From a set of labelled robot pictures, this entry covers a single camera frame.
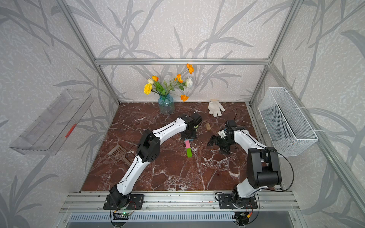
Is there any brown wooden block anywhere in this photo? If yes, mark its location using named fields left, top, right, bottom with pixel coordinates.
left=205, top=123, right=212, bottom=131

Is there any pink block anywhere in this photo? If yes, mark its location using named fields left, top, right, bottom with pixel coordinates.
left=185, top=140, right=191, bottom=149

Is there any green block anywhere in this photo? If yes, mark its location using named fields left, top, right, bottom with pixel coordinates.
left=186, top=148, right=193, bottom=158

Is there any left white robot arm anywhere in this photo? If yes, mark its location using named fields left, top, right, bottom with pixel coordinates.
left=108, top=113, right=202, bottom=209

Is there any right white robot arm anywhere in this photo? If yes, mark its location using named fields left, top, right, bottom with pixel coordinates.
left=207, top=120, right=282, bottom=208

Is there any white work glove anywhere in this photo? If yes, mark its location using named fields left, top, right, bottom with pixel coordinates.
left=208, top=99, right=225, bottom=117

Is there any blue glass vase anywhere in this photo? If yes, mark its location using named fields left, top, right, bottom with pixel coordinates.
left=158, top=94, right=175, bottom=115

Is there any artificial flower bouquet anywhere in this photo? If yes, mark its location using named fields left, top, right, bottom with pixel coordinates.
left=143, top=64, right=194, bottom=101

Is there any right circuit board with connector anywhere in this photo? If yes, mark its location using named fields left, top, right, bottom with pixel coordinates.
left=232, top=212, right=252, bottom=227

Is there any left green-lit circuit board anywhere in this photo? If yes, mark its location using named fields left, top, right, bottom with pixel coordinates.
left=112, top=211, right=134, bottom=220

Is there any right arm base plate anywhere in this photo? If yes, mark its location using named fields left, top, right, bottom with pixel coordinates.
left=215, top=192, right=258, bottom=210

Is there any white wire mesh basket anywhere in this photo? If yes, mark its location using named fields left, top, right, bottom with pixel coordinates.
left=258, top=87, right=318, bottom=157

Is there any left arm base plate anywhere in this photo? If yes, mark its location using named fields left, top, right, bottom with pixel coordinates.
left=103, top=194, right=144, bottom=211

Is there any clear plastic wall shelf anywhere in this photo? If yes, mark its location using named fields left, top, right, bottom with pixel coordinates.
left=10, top=89, right=94, bottom=155

